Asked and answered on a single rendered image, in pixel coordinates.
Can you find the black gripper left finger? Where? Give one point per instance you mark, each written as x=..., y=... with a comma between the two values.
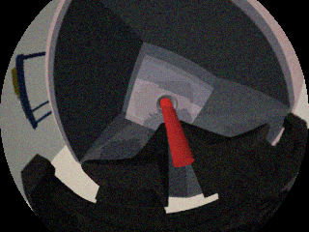
x=149, y=169

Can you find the red peg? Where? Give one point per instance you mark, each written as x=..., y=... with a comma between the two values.
x=177, y=142

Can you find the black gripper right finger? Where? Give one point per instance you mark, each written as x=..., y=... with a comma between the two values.
x=215, y=155

